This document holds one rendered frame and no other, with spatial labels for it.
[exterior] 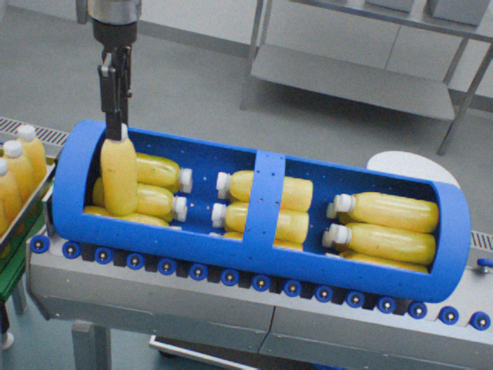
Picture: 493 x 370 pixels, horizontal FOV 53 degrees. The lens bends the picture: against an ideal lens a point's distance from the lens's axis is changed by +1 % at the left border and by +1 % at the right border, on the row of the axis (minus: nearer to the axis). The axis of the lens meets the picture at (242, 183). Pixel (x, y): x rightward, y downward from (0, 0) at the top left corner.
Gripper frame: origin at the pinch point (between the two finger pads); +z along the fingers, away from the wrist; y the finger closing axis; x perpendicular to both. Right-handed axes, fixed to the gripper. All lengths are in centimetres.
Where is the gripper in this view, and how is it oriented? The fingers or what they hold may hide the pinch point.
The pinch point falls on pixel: (117, 119)
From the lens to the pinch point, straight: 100.4
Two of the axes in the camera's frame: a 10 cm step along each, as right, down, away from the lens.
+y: 0.9, -6.1, 7.9
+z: -1.4, 7.8, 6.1
